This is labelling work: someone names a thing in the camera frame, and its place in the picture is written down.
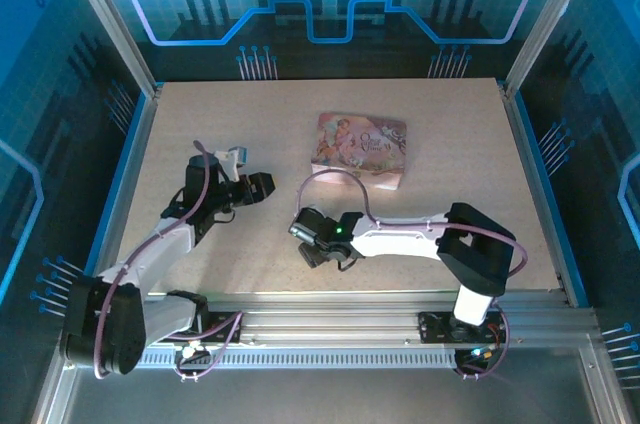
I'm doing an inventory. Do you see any pink illustrated keepsake box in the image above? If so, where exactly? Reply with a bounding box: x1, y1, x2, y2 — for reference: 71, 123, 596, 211
309, 112, 408, 192

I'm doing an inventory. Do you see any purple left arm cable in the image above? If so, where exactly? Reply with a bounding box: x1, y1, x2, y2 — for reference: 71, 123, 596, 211
92, 140, 245, 381

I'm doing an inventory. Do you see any aluminium side rail blue edge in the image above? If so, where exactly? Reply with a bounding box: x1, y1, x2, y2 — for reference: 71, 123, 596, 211
498, 79, 591, 309
74, 82, 165, 309

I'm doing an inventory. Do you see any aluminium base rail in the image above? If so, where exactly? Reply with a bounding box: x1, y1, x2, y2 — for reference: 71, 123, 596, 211
139, 291, 604, 348

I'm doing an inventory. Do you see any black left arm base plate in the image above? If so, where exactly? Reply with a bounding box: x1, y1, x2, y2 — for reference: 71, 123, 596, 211
203, 311, 245, 345

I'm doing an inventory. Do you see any grey slotted cable duct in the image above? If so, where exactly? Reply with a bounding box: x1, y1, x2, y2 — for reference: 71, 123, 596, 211
142, 348, 464, 371

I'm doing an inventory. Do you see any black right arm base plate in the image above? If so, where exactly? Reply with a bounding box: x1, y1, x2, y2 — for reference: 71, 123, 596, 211
417, 307, 516, 345

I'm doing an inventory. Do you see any white cable connector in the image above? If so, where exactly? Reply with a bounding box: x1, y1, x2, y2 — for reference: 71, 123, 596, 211
179, 341, 209, 363

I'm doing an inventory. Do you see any aluminium corner post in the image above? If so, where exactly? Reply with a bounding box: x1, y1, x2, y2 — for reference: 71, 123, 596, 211
503, 0, 605, 98
55, 0, 162, 97

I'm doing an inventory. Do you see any aluminium lower frame bar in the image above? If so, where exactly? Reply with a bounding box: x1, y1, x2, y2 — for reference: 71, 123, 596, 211
30, 343, 84, 424
579, 343, 632, 424

